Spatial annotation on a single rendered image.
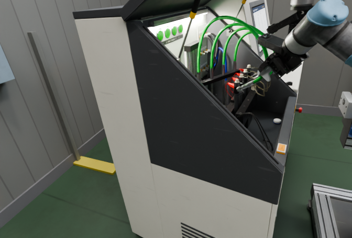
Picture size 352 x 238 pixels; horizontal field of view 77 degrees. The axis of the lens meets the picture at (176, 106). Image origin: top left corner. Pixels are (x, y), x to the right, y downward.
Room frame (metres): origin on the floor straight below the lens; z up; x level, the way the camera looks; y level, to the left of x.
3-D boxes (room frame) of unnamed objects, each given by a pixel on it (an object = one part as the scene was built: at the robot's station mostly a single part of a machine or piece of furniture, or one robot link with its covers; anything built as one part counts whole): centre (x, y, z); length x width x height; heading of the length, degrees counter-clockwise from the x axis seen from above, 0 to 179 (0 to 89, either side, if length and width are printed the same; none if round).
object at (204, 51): (1.33, -0.21, 1.20); 0.13 x 0.03 x 0.31; 148
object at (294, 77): (1.51, -0.80, 0.96); 0.70 x 0.22 x 0.03; 148
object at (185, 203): (1.00, -0.28, 0.39); 0.70 x 0.58 x 0.79; 148
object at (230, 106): (1.09, -0.37, 0.91); 0.34 x 0.10 x 0.15; 148
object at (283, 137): (0.86, -0.51, 0.87); 0.62 x 0.04 x 0.16; 148
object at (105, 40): (1.53, -0.10, 0.75); 1.40 x 0.28 x 1.50; 148
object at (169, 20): (1.13, -0.08, 1.43); 0.54 x 0.03 x 0.02; 148
